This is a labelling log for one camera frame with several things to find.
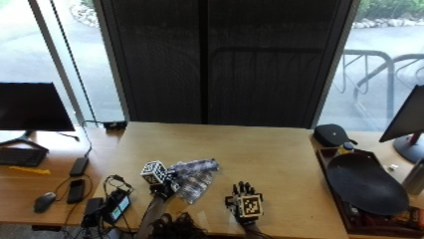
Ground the person's left hand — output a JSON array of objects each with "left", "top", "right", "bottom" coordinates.
[{"left": 150, "top": 170, "right": 183, "bottom": 201}]

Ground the black computer mouse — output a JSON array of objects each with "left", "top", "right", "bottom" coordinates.
[{"left": 33, "top": 191, "right": 58, "bottom": 214}]

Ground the person's right hand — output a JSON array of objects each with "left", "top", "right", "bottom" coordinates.
[{"left": 223, "top": 180, "right": 264, "bottom": 227}]

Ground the yellow plastic strip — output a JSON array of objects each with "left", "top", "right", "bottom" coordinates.
[{"left": 7, "top": 165, "right": 53, "bottom": 175}]

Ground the black zip case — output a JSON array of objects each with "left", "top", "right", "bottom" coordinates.
[{"left": 312, "top": 122, "right": 358, "bottom": 148}]

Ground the black looped cable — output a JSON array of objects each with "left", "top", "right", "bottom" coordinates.
[{"left": 102, "top": 173, "right": 135, "bottom": 195}]

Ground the small yellow bottle black cap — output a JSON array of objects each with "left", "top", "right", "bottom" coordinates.
[{"left": 336, "top": 141, "right": 357, "bottom": 156}]

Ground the black connector block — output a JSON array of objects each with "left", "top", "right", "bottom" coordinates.
[{"left": 102, "top": 120, "right": 128, "bottom": 131}]

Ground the dark wooden tray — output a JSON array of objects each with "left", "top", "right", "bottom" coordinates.
[{"left": 314, "top": 146, "right": 424, "bottom": 239}]

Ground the red packet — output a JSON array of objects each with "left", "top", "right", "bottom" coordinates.
[{"left": 390, "top": 206, "right": 424, "bottom": 231}]

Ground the black keyboard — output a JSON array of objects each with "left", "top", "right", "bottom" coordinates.
[{"left": 0, "top": 146, "right": 49, "bottom": 168}]

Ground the black device with lit screen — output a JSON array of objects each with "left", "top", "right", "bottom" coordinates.
[{"left": 102, "top": 188, "right": 132, "bottom": 224}]

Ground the black battery box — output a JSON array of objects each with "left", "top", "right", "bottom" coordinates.
[{"left": 81, "top": 196, "right": 106, "bottom": 229}]

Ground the white marker cube on glove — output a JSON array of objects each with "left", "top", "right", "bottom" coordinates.
[
  {"left": 139, "top": 160, "right": 171, "bottom": 186},
  {"left": 236, "top": 194, "right": 264, "bottom": 219}
]

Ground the grey window frame post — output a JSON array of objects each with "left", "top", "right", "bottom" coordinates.
[{"left": 26, "top": 0, "right": 86, "bottom": 125}]

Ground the white marker cube on left glove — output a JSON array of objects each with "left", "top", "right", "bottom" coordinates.
[{"left": 139, "top": 160, "right": 171, "bottom": 186}]

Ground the white marker cube on right glove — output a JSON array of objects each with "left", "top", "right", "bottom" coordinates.
[{"left": 236, "top": 194, "right": 264, "bottom": 219}]

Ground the black adapter cable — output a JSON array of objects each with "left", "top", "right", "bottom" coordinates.
[{"left": 79, "top": 119, "right": 106, "bottom": 159}]

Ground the black computer monitor with legs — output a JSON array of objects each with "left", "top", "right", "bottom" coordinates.
[{"left": 0, "top": 82, "right": 77, "bottom": 152}]

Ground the black window blind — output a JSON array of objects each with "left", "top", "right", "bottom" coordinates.
[{"left": 92, "top": 0, "right": 356, "bottom": 129}]

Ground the metal bicycle rack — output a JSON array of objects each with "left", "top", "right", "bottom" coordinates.
[{"left": 330, "top": 49, "right": 424, "bottom": 131}]

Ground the black oval plate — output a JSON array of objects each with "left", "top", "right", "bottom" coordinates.
[{"left": 325, "top": 152, "right": 410, "bottom": 217}]

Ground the silver metal bottle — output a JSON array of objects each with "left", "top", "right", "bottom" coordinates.
[{"left": 400, "top": 158, "right": 424, "bottom": 196}]

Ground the black monitor with round base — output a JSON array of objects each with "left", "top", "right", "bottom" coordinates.
[{"left": 377, "top": 84, "right": 424, "bottom": 164}]

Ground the black power adapter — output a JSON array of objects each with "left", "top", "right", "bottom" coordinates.
[{"left": 67, "top": 156, "right": 90, "bottom": 177}]

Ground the patterned blue-grey cloth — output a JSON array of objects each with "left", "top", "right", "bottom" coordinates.
[{"left": 168, "top": 157, "right": 220, "bottom": 205}]

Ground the black smartphone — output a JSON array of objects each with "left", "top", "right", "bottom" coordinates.
[{"left": 66, "top": 177, "right": 86, "bottom": 205}]

